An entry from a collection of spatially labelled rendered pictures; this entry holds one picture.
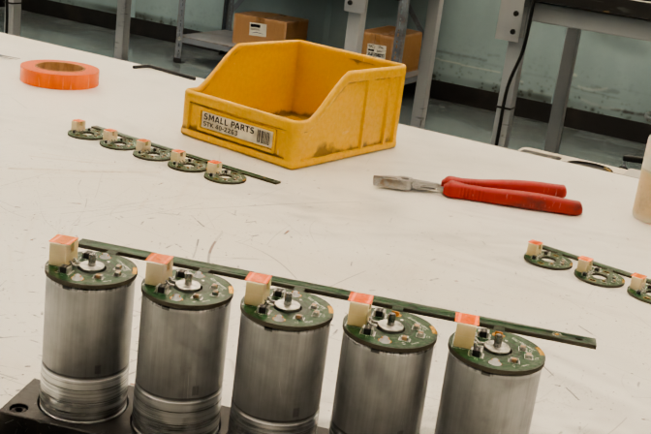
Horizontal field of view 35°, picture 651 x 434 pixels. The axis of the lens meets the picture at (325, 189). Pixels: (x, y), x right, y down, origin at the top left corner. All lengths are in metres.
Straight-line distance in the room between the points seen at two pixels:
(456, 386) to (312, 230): 0.28
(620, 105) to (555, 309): 4.34
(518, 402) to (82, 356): 0.12
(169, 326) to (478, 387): 0.08
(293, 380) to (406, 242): 0.27
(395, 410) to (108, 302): 0.08
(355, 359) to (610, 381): 0.18
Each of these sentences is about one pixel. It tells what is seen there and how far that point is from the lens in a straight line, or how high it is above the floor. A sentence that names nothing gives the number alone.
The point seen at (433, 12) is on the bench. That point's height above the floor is 0.57.
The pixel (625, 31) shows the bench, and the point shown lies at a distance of 2.67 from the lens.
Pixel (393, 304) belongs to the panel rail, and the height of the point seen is 0.81.
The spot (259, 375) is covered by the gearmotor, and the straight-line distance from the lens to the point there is 0.27.
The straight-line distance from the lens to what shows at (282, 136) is 0.64.
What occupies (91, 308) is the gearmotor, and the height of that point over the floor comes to 0.81.
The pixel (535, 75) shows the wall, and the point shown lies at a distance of 4.89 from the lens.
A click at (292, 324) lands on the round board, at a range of 0.26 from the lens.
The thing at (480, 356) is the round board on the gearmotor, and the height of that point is 0.81.
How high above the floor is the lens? 0.92
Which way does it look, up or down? 16 degrees down
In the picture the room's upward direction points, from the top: 7 degrees clockwise
